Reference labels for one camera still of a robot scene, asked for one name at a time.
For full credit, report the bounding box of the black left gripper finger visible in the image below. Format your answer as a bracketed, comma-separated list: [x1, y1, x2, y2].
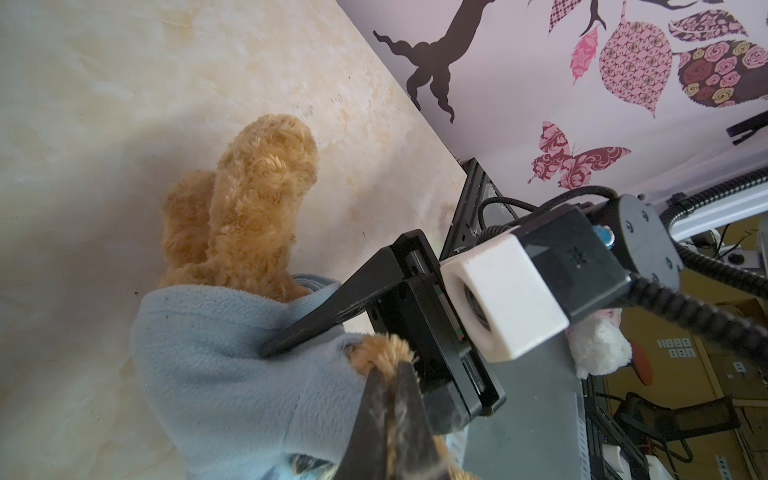
[333, 368, 393, 480]

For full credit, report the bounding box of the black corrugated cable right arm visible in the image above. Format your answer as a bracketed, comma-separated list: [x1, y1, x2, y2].
[476, 164, 768, 370]

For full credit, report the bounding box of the tan plush teddy bear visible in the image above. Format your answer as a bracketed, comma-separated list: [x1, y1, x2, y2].
[158, 113, 481, 480]

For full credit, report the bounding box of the light blue fleece hoodie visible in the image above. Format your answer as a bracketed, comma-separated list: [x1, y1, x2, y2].
[131, 275, 365, 479]

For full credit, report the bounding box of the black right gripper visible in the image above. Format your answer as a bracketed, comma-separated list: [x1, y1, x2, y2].
[259, 230, 506, 480]

